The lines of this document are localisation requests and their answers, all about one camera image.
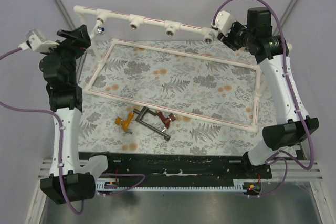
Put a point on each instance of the floral pattern mat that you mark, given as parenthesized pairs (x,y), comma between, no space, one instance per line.
(202,87)

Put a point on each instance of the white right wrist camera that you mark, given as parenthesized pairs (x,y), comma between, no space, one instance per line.
(223,22)

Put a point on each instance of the orange water faucet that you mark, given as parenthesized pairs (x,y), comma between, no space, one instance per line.
(125,123)

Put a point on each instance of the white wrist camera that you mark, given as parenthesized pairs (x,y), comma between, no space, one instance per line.
(36,41)
(223,22)

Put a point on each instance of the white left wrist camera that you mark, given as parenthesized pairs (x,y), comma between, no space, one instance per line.
(36,41)

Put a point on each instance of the white slotted cable duct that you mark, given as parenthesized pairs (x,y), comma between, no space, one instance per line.
(106,186)

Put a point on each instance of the white pipe frame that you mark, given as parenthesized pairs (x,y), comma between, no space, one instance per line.
(135,21)

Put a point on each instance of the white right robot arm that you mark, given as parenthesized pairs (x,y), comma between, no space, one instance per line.
(294,125)

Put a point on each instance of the dark grey metal faucet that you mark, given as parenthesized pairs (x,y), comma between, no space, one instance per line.
(148,119)

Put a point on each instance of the white water faucet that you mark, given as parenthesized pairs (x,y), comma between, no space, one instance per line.
(97,31)

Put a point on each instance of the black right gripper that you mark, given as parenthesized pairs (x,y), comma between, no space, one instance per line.
(228,40)

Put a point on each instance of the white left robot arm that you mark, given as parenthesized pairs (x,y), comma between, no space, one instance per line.
(68,181)

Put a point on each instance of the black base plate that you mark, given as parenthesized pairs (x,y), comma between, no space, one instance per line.
(183,170)

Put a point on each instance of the brown water faucet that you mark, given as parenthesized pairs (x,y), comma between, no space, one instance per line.
(166,120)

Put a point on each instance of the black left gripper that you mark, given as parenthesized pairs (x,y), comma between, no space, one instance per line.
(76,38)

